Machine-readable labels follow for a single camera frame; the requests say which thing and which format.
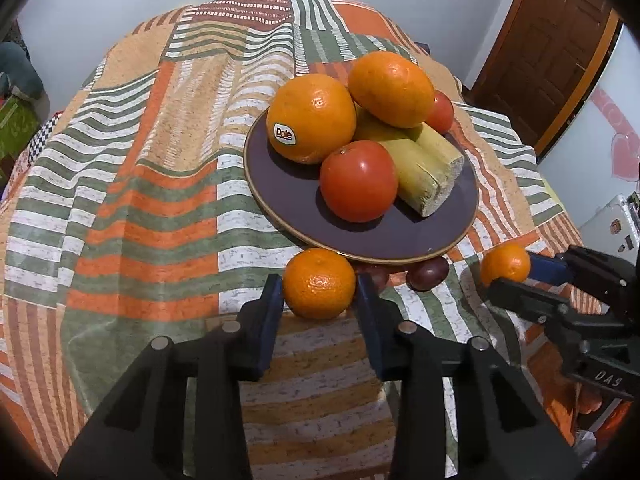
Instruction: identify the small mandarin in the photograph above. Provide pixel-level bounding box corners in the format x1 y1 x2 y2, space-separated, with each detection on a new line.
480 243 532 287
282 248 357 321

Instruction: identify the green storage box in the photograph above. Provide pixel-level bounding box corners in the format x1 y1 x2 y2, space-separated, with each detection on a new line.
0 96 40 163

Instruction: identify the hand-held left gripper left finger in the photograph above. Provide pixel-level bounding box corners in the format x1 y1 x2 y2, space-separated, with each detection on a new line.
57 274 286 480

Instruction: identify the striped patchwork blanket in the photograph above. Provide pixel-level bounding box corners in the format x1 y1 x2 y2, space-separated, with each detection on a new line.
0 0 603 480

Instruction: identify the brown wooden door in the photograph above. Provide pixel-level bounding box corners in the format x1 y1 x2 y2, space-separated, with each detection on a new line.
470 0 625 158

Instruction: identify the grey long pillow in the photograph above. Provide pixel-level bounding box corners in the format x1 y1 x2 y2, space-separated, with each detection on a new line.
0 41 45 100

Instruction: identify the purple round plate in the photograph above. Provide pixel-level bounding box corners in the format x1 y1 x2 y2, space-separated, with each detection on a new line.
243 102 479 265

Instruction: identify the white wardrobe door with hearts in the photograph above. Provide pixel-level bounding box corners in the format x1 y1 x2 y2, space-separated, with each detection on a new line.
537 22 640 226

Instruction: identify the yellow-green sugarcane piece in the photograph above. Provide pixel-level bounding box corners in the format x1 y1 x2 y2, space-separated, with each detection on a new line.
352 105 416 148
380 122 466 218

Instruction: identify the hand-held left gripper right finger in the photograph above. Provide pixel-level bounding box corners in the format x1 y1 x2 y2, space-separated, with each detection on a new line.
352 274 587 480

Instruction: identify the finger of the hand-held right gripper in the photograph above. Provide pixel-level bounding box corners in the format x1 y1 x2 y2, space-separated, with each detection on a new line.
486 278 572 329
529 244 640 322

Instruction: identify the silver case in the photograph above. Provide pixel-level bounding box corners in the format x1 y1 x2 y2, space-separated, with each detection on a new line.
579 193 640 262

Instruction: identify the large orange with sticker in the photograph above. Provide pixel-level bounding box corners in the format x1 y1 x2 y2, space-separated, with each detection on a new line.
266 73 358 165

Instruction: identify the red tomato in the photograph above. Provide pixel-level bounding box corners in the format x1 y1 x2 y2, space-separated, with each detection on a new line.
424 90 455 135
320 140 400 223

